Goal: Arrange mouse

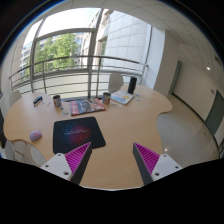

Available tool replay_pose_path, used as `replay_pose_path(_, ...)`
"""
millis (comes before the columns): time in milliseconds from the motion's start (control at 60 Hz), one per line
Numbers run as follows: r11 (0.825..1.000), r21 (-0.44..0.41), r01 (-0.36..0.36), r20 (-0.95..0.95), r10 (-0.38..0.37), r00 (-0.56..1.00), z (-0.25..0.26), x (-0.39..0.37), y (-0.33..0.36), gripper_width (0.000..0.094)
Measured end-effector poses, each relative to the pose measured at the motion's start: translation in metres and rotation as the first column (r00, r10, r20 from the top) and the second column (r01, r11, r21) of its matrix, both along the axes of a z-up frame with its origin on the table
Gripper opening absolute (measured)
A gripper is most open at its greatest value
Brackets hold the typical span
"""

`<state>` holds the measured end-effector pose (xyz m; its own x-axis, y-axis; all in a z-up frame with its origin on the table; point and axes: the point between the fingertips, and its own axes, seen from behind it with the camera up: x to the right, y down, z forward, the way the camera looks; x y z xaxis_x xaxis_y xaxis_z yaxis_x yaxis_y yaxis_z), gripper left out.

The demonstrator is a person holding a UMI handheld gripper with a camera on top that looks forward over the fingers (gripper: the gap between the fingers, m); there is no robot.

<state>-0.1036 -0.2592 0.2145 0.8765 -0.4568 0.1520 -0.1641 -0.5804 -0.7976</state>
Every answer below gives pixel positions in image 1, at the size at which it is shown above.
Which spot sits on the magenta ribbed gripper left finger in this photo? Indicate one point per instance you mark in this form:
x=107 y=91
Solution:
x=70 y=166

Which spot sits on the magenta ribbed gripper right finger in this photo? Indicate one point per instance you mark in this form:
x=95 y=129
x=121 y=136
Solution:
x=153 y=166

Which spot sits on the black patterned mouse pad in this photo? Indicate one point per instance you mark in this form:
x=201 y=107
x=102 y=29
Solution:
x=70 y=134

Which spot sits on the lilac computer mouse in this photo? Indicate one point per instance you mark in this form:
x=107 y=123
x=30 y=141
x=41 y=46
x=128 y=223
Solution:
x=35 y=135

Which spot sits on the red magazine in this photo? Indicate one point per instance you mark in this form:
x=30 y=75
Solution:
x=84 y=106

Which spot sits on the white chair near left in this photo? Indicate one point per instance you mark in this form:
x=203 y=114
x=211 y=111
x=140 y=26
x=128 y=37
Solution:
x=24 y=152

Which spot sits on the white chair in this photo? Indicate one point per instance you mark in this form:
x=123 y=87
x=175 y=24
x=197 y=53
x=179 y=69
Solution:
x=24 y=152
x=15 y=96
x=115 y=82

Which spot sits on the patterned mug left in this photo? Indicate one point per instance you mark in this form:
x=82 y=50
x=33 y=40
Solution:
x=57 y=101

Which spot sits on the patterned mug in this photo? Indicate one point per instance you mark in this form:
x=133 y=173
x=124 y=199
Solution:
x=57 y=101
x=106 y=97

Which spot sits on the patterned mug right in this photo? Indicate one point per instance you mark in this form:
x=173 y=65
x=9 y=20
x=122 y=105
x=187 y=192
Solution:
x=106 y=97

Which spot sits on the dark blue stapler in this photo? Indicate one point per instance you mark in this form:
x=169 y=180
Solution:
x=37 y=100

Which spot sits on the black cylindrical speaker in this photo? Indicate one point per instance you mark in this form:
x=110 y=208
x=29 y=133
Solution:
x=132 y=85

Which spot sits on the green door right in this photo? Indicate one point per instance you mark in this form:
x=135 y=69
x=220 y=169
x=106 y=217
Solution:
x=216 y=114

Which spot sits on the white chair far side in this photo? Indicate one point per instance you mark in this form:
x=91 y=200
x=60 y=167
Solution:
x=115 y=82

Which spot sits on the metal balcony railing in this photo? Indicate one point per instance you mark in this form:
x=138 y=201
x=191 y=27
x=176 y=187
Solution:
x=74 y=75

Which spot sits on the white chair far left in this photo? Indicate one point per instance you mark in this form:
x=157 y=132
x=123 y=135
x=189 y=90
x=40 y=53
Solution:
x=15 y=96

